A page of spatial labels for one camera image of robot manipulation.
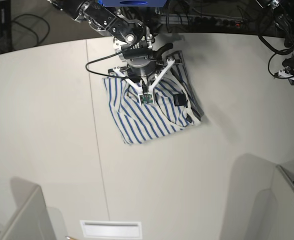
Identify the blue box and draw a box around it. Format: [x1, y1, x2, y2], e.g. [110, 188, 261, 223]
[98, 0, 167, 8]

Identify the blue white striped T-shirt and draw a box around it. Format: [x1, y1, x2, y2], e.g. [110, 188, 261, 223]
[103, 51, 203, 145]

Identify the grey partition image-right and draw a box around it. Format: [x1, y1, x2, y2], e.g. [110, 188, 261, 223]
[220, 154, 294, 240]

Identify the grey partition image-left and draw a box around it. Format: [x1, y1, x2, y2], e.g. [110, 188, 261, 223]
[0, 177, 57, 240]

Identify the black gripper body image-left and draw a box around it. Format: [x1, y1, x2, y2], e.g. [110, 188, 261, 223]
[119, 42, 173, 80]

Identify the black computer tower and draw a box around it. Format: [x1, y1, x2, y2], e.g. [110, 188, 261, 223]
[0, 0, 13, 52]

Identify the white table cable grommet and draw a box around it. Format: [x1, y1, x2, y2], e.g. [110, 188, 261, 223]
[80, 220, 143, 240]

